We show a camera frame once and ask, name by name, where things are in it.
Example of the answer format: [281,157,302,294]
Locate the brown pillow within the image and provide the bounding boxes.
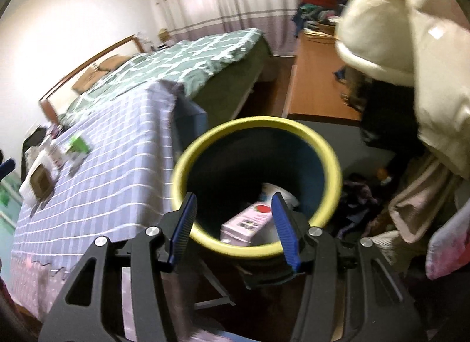
[99,55,122,71]
[71,70,103,93]

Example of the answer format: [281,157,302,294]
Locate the beige cloth bag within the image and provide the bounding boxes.
[389,155,463,243]

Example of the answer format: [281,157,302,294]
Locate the pink and white curtain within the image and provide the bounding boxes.
[141,0,305,58]

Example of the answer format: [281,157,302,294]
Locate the yellow-rimmed dark bin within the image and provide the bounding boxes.
[171,116,344,280]

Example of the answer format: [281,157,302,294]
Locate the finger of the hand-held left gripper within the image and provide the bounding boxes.
[0,157,17,183]

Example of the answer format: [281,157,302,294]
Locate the cream puffer jacket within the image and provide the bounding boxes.
[334,0,470,181]

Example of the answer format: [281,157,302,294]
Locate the pink floral cloth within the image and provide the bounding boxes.
[426,210,470,280]

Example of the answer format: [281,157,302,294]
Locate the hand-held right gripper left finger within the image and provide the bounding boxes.
[38,192,199,342]

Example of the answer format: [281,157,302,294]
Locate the pale green sliding door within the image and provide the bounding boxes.
[0,173,23,240]

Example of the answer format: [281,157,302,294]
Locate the white foam netting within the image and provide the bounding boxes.
[20,151,56,203]

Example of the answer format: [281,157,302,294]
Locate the mixed clothes heap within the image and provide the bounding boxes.
[292,2,346,34]

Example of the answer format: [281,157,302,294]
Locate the pink carton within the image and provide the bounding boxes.
[220,202,276,247]

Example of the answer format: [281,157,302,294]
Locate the blue checked tablecloth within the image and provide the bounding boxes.
[11,79,184,254]

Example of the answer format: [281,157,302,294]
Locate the wooden desk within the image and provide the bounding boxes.
[283,31,364,122]

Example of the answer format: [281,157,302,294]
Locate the black garment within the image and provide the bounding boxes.
[360,78,427,159]

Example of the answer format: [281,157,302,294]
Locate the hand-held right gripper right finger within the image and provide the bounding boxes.
[271,192,428,342]

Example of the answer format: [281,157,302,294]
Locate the green checked duvet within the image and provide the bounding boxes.
[61,28,265,122]

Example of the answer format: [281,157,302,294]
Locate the wooden bed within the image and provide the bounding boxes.
[38,28,274,126]

